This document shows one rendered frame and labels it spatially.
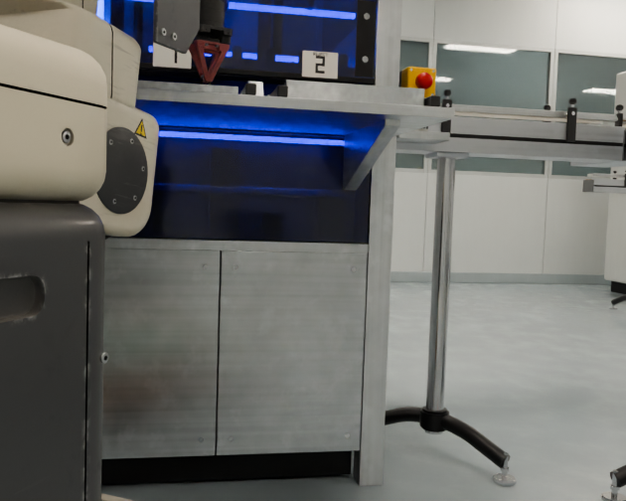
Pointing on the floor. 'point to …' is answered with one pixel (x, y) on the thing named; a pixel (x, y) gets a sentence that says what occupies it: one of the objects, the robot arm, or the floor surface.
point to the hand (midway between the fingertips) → (207, 78)
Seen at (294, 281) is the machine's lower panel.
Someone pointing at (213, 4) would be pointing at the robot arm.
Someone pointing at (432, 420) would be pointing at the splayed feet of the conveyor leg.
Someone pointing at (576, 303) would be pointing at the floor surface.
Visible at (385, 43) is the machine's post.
